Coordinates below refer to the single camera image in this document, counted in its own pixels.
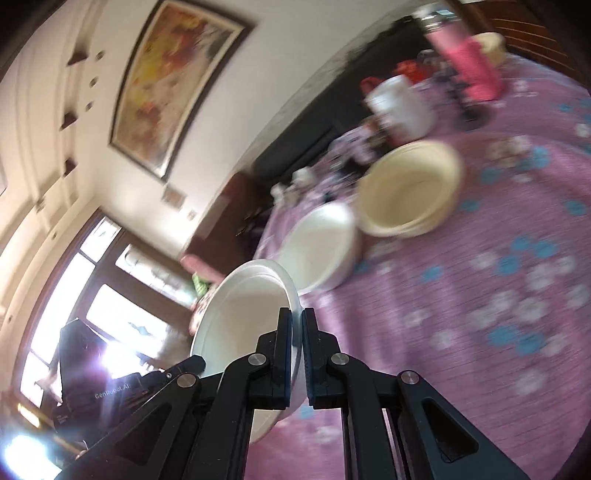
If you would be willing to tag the small wall plaque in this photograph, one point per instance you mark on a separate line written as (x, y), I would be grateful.
(173, 197)

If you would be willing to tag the framed horse painting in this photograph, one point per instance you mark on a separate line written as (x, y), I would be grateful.
(181, 50)

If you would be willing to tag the black phone stand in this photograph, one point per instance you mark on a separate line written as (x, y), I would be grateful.
(471, 115)

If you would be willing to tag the brown armchair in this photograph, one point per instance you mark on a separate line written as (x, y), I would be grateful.
(214, 249)

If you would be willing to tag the purple floral tablecloth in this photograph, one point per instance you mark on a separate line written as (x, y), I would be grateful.
(493, 306)

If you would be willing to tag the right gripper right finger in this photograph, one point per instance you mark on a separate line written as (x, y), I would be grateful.
(395, 426)

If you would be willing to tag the black leather sofa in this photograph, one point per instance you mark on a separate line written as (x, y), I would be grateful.
(339, 108)

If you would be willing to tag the pink thermos bottle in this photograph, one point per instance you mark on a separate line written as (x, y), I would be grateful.
(451, 39)

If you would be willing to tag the beige basin behind thermos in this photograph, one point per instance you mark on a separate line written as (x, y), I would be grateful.
(492, 45)

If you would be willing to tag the beige bowl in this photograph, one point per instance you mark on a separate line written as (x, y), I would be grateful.
(411, 190)

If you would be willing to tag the wooden glass door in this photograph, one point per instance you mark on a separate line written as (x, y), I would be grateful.
(139, 300)

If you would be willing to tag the white bowl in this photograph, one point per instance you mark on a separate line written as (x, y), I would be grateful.
(245, 306)
(322, 249)

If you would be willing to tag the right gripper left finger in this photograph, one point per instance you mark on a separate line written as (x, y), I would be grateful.
(195, 427)

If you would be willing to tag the green pillow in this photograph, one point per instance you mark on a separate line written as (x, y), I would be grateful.
(201, 285)

